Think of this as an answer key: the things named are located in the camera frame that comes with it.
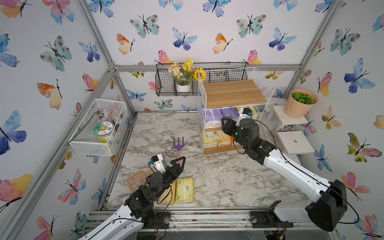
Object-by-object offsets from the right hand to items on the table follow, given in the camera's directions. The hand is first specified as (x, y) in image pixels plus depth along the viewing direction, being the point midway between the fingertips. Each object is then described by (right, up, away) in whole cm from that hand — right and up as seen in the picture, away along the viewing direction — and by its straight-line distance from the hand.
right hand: (225, 118), depth 74 cm
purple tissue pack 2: (+5, +3, +6) cm, 8 cm away
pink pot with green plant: (+39, +8, +4) cm, 40 cm away
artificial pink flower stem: (-57, +3, +5) cm, 57 cm away
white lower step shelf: (+40, -13, +11) cm, 44 cm away
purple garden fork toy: (-26, -17, +28) cm, 42 cm away
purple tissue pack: (-6, +1, +3) cm, 7 cm away
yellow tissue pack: (-28, -40, +4) cm, 49 cm away
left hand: (-19, -20, -2) cm, 28 cm away
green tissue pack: (-20, -37, +5) cm, 42 cm away
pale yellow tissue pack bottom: (-5, -12, +23) cm, 26 cm away
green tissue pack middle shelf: (+17, +5, +7) cm, 19 cm away
